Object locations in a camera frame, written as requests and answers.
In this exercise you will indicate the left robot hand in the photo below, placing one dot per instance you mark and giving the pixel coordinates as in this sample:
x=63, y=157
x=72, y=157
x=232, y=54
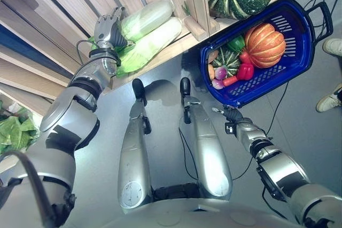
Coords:
x=107, y=29

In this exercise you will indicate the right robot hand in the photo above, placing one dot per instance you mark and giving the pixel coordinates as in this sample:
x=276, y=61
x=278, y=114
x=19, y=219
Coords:
x=232, y=113

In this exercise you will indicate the napa cabbage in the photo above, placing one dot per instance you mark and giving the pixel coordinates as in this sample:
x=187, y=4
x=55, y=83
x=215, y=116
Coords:
x=145, y=21
x=149, y=45

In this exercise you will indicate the blue plastic shopping basket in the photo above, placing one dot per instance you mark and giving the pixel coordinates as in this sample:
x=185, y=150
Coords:
x=262, y=51

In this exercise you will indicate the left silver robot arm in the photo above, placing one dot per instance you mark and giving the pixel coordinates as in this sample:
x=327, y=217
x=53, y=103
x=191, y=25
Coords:
x=61, y=121

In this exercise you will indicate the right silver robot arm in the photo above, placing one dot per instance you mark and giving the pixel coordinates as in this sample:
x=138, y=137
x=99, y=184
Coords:
x=278, y=166

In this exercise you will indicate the purple onion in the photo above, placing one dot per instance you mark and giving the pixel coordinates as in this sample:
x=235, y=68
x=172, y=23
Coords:
x=217, y=83
x=221, y=72

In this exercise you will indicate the orange carrot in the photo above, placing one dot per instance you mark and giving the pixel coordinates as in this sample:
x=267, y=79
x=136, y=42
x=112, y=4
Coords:
x=230, y=80

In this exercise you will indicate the right silver robot leg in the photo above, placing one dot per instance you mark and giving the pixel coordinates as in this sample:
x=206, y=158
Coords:
x=205, y=148

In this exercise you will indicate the silver robot leg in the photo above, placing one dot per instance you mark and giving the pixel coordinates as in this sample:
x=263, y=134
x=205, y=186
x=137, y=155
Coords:
x=205, y=148
x=133, y=153

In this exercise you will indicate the wooden display shelf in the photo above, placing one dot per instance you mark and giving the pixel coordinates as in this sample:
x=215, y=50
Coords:
x=66, y=11

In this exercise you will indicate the red bell pepper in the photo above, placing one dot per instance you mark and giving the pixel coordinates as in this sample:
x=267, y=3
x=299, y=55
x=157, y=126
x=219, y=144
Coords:
x=244, y=57
x=246, y=71

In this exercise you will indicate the brown potato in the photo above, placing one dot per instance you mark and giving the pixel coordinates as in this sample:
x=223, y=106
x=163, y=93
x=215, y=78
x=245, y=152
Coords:
x=211, y=71
x=213, y=56

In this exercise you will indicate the small green striped pumpkin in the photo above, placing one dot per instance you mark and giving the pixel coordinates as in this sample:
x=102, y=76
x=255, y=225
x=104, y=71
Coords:
x=227, y=61

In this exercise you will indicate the green bell pepper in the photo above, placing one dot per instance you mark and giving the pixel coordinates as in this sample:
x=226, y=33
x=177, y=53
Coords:
x=236, y=43

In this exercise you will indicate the orange pumpkin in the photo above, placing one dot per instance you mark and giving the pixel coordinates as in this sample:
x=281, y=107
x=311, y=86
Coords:
x=264, y=46

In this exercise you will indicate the wooden crate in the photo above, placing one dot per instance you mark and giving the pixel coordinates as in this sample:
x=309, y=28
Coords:
x=197, y=3

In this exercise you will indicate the person's white shoe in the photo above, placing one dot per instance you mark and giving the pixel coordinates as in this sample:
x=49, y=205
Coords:
x=330, y=100
x=332, y=47

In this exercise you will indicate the left silver robot leg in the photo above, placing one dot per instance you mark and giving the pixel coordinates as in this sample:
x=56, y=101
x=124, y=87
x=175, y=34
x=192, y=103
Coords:
x=133, y=153

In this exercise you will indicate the silver robot torso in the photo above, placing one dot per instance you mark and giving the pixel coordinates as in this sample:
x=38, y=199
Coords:
x=173, y=212

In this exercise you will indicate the leafy green lettuce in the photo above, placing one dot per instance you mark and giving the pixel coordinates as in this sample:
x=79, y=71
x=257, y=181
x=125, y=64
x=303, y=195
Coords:
x=14, y=132

